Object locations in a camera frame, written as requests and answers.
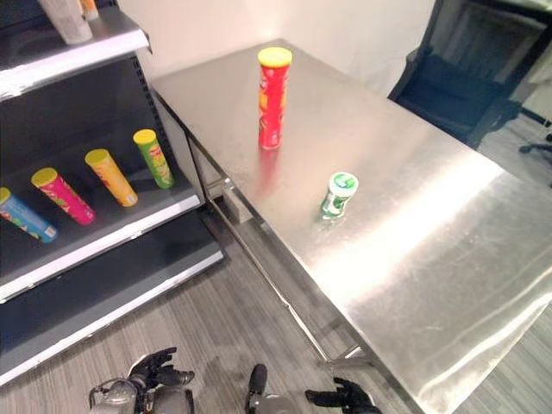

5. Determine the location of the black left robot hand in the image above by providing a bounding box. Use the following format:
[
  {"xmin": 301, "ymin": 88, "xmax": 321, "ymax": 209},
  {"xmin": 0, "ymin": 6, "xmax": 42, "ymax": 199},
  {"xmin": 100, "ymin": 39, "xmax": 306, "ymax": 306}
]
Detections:
[{"xmin": 128, "ymin": 347, "xmax": 197, "ymax": 392}]

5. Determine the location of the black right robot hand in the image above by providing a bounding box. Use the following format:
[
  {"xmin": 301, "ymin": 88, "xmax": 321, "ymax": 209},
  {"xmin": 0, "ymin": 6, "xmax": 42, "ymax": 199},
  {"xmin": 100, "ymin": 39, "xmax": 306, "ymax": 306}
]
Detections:
[{"xmin": 304, "ymin": 377, "xmax": 383, "ymax": 414}]

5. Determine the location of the silver robot leg dark foot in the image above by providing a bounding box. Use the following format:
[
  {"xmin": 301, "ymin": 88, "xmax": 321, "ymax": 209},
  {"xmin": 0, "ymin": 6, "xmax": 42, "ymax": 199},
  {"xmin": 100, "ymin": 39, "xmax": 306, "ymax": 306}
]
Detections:
[{"xmin": 244, "ymin": 363, "xmax": 301, "ymax": 414}]

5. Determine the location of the orange chip can yellow lid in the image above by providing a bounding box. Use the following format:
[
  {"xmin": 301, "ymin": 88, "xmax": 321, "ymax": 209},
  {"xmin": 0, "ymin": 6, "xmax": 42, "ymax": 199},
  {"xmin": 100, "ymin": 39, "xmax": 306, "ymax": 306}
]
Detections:
[{"xmin": 84, "ymin": 148, "xmax": 139, "ymax": 208}]

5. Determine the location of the pink chip can yellow lid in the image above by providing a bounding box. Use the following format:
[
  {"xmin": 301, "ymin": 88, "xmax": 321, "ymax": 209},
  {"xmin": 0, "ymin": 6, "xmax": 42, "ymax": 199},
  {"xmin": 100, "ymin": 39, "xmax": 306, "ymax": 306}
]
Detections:
[{"xmin": 30, "ymin": 167, "xmax": 97, "ymax": 226}]

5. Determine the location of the blue chip can yellow lid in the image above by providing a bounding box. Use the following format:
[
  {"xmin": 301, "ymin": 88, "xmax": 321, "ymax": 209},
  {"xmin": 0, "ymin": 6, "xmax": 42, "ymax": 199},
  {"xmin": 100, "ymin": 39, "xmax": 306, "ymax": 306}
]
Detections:
[{"xmin": 0, "ymin": 186, "xmax": 59, "ymax": 244}]

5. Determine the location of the green white plastic bottle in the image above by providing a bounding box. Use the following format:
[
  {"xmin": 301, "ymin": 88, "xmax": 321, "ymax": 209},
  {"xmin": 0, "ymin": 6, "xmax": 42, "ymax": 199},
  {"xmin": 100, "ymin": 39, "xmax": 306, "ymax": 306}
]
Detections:
[{"xmin": 318, "ymin": 171, "xmax": 360, "ymax": 221}]

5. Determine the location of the green chip can yellow lid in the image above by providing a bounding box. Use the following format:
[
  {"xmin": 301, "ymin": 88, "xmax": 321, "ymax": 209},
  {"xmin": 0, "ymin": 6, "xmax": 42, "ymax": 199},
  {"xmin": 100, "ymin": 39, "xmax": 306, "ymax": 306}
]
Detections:
[{"xmin": 132, "ymin": 129, "xmax": 176, "ymax": 191}]

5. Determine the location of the stainless steel table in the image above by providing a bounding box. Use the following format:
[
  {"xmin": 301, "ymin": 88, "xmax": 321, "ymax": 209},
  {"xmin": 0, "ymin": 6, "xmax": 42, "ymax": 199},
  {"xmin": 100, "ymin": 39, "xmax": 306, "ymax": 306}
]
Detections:
[{"xmin": 150, "ymin": 38, "xmax": 552, "ymax": 414}]

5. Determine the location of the dark metal shelf unit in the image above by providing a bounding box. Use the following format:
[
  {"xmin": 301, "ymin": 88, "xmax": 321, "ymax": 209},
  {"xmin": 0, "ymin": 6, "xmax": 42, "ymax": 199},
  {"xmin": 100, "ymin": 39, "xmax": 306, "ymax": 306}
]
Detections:
[{"xmin": 0, "ymin": 0, "xmax": 225, "ymax": 387}]

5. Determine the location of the red chip can yellow lid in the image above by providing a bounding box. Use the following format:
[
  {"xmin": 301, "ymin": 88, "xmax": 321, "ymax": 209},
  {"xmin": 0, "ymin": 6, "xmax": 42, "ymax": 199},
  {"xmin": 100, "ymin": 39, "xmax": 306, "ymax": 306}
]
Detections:
[{"xmin": 256, "ymin": 47, "xmax": 293, "ymax": 151}]

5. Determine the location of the black chair wheel base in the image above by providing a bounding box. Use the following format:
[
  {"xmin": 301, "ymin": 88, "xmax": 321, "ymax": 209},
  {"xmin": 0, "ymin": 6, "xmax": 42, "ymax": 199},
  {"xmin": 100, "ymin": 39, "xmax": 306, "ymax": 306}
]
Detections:
[{"xmin": 518, "ymin": 132, "xmax": 552, "ymax": 187}]

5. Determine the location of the black office chair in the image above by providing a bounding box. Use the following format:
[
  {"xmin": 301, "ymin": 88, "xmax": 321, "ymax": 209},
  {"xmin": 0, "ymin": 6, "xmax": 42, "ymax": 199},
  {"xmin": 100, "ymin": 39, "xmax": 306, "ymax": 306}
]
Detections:
[{"xmin": 387, "ymin": 0, "xmax": 552, "ymax": 148}]

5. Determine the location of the white tube container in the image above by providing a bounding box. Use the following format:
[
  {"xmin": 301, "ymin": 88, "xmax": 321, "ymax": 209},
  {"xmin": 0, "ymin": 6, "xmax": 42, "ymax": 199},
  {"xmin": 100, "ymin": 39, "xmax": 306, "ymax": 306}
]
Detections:
[{"xmin": 37, "ymin": 0, "xmax": 93, "ymax": 46}]

